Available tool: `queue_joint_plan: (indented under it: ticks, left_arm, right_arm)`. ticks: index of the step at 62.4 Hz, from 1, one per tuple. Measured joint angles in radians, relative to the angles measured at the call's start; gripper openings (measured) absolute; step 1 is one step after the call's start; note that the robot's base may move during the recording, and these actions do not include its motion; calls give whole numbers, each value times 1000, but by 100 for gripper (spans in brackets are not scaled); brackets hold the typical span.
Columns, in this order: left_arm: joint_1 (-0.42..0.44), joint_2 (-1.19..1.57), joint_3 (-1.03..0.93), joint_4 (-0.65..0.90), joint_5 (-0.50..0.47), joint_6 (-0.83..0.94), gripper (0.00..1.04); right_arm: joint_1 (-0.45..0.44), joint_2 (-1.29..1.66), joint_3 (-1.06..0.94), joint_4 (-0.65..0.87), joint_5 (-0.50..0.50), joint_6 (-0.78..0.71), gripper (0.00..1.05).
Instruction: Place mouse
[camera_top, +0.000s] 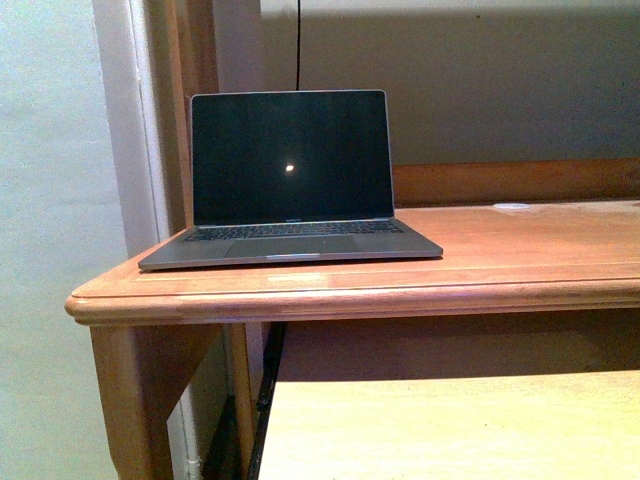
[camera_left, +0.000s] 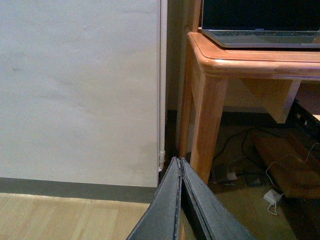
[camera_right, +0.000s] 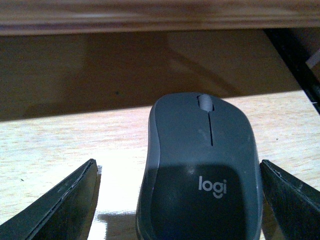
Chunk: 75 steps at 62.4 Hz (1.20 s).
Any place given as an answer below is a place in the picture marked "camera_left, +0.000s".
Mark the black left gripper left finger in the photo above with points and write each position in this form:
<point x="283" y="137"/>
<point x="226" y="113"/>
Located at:
<point x="161" y="221"/>

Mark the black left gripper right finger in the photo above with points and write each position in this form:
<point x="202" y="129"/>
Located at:
<point x="208" y="218"/>

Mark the white plug on floor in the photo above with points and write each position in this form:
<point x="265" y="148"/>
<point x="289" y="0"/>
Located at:
<point x="231" y="176"/>

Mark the white power adapter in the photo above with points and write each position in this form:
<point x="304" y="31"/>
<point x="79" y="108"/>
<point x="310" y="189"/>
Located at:
<point x="272" y="197"/>

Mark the wooden desk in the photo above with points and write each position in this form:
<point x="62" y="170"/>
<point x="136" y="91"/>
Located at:
<point x="273" y="76"/>

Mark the grey open laptop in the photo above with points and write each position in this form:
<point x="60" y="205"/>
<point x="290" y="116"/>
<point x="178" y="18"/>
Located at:
<point x="249" y="24"/>

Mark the white wall conduit pipe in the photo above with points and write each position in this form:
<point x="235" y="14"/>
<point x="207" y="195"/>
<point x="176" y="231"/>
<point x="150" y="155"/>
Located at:
<point x="163" y="18"/>

